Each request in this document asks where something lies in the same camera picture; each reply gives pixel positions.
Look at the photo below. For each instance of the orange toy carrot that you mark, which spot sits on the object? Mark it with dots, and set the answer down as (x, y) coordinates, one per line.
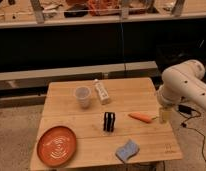
(142, 117)

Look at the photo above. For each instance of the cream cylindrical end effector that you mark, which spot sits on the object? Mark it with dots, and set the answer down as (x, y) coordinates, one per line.
(164, 114)

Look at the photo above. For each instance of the orange plate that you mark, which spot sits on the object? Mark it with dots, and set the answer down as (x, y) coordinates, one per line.
(56, 146)

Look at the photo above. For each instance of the clear plastic cup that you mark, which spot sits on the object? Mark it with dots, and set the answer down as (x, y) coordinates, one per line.
(83, 96)

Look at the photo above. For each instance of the blue sponge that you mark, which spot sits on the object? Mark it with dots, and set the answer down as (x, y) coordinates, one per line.
(125, 152)

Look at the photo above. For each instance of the black and white eraser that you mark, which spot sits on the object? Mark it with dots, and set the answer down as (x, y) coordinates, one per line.
(109, 120)

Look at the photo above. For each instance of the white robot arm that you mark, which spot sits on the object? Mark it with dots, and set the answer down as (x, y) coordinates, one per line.
(181, 80)

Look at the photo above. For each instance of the wooden table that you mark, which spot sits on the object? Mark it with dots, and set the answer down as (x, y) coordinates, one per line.
(96, 147)

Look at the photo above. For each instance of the white glue bottle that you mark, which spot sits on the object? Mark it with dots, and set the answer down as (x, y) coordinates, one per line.
(101, 92)

